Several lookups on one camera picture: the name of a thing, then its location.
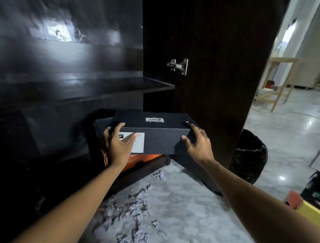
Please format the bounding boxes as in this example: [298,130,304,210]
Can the silver metal door hinge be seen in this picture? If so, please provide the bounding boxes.
[167,58,188,76]

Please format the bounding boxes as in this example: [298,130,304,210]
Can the person's right forearm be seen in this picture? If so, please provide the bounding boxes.
[201,158,320,243]

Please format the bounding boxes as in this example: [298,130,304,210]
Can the black bag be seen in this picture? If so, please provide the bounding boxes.
[299,172,320,206]

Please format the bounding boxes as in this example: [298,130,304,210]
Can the person's right hand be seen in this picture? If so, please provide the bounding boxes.
[180,123,216,164]

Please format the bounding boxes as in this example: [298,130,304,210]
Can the black shoe box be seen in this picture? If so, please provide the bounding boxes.
[93,109,199,156]

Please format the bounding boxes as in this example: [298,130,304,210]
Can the small orange box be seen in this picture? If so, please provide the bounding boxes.
[285,190,304,210]

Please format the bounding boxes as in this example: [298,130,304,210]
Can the dark brown wardrobe door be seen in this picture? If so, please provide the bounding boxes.
[142,0,291,197]

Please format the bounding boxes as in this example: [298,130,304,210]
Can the dark wardrobe shelf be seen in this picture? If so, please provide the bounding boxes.
[0,76,175,107]

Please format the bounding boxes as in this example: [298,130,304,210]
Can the person's left forearm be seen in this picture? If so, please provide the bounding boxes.
[11,163,125,243]

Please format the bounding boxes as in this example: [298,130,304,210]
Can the dark brown wooden wardrobe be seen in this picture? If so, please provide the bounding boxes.
[0,0,176,233]

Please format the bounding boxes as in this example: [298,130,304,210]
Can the white board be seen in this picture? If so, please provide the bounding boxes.
[309,149,320,172]

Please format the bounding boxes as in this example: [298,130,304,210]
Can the person's left hand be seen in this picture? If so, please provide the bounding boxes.
[103,122,138,169]

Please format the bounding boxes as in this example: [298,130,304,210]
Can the scattered crumpled paper scraps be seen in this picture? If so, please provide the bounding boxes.
[94,170,166,243]

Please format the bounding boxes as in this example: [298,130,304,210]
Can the black bin with bag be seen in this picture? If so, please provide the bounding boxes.
[229,129,268,185]

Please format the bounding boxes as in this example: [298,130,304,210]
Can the yellow box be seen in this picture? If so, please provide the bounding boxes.
[296,200,320,229]

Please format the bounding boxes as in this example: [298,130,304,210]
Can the orange shoe box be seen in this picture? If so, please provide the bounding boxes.
[99,146,171,174]

